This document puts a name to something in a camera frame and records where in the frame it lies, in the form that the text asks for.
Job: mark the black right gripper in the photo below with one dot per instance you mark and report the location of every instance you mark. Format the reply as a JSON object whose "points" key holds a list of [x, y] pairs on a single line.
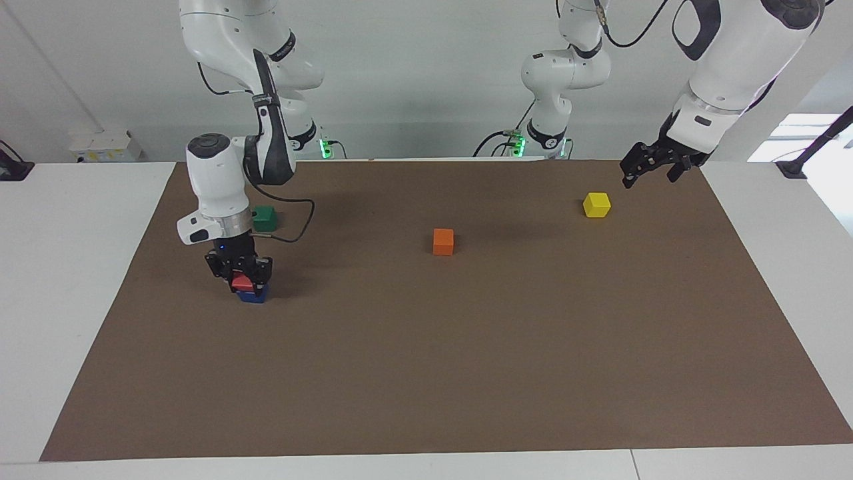
{"points": [[233, 256]]}

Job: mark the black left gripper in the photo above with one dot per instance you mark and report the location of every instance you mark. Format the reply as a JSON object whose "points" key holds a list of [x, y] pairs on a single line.
{"points": [[660, 156]]}

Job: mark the red wooden block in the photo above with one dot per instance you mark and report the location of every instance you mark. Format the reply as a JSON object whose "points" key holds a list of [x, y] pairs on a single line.
{"points": [[242, 282]]}

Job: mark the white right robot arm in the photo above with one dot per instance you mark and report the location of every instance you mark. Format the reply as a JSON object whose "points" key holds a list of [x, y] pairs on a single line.
{"points": [[213, 180]]}

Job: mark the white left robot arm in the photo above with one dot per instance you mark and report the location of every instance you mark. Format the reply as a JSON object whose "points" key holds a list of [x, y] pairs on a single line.
{"points": [[740, 46]]}

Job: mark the blue wooden block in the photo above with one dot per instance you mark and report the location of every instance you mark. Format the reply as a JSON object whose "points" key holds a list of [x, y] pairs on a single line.
{"points": [[252, 297]]}

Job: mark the green wooden block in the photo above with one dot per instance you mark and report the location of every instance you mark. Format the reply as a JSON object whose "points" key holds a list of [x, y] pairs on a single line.
{"points": [[266, 220]]}

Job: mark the yellow wooden block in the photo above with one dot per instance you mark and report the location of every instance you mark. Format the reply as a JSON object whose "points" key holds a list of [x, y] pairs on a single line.
{"points": [[596, 205]]}

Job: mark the orange wooden block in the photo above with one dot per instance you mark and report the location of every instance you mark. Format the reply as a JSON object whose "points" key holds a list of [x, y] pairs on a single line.
{"points": [[443, 242]]}

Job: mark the black angled stand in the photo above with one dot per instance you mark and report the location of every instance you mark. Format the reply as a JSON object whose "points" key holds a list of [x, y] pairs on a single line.
{"points": [[793, 166]]}

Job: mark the white power box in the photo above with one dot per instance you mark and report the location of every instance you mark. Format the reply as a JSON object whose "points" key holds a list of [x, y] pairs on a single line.
{"points": [[106, 146]]}

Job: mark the brown table mat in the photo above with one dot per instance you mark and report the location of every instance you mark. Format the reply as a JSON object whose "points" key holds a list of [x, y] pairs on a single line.
{"points": [[426, 366]]}

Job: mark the black clamp mount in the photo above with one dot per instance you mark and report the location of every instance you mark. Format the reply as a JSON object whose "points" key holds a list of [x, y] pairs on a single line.
{"points": [[13, 170]]}

